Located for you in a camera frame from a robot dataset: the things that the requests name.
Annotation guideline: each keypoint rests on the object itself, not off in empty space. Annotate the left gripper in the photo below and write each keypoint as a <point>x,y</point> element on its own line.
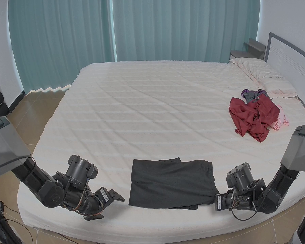
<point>99,198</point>

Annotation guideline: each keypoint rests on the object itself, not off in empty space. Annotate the pink garment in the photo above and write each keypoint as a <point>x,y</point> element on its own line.
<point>282,119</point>

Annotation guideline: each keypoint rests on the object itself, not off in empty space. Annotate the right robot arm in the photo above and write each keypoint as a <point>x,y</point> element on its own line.
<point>300,149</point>

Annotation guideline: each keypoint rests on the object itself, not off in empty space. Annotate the black T-shirt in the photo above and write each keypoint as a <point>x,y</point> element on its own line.
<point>167,182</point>

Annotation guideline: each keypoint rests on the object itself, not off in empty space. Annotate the blue-green curtain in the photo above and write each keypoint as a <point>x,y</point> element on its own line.
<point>180,21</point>
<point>61,34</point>

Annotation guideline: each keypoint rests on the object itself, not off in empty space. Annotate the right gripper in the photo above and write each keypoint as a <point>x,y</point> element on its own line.
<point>228,199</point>

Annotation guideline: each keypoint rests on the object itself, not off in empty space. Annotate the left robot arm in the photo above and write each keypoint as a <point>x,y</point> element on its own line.
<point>7,146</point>

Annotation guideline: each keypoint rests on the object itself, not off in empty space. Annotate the purple grey garment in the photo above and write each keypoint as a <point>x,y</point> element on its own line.
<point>250,95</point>

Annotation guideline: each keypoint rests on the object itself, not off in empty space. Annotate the bed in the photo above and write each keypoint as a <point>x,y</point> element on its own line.
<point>142,110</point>

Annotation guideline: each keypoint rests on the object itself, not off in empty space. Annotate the dark red garment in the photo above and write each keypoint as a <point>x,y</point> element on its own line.
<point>254,116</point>

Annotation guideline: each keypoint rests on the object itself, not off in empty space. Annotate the cream pillow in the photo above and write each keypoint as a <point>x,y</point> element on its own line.
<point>266,76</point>

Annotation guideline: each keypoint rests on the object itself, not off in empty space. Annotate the grey bedside table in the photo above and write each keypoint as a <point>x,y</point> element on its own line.
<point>237,53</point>

